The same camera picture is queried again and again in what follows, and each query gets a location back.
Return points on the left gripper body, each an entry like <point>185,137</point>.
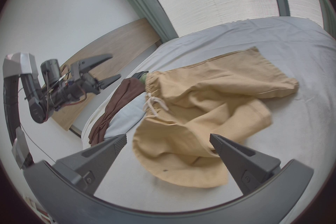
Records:
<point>68,93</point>

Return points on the brown garment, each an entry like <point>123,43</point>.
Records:
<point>123,97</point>

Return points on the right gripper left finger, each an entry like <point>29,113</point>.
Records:
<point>91,162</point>

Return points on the pale blue garment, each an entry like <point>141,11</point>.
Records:
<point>126,118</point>

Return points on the bed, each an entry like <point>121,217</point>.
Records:
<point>288,125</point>

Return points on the green garment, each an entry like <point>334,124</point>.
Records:
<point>144,78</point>

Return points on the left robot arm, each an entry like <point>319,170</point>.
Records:
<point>19,62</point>

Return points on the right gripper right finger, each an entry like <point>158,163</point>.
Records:
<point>244,162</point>

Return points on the black garment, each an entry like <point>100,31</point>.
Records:
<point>137,75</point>

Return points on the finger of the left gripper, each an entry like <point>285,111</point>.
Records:
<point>107,82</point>
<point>95,61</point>

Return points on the tan shorts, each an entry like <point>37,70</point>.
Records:
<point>210,102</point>

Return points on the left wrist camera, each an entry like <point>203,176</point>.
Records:
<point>74,70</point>

